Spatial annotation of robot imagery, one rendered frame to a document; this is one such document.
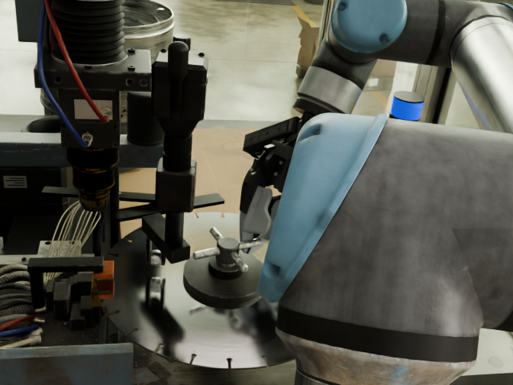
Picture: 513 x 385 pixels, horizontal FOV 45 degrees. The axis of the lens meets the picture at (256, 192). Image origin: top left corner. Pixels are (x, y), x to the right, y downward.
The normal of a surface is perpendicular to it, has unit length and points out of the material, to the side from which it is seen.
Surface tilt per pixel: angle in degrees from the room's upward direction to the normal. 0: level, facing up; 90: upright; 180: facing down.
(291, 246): 82
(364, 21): 63
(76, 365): 90
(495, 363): 0
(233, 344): 0
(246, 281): 5
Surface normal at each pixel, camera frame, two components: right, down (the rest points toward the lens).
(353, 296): -0.42, -0.13
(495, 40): -0.33, -0.82
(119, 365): 0.17, 0.49
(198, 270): 0.00, -0.87
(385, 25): -0.04, 0.03
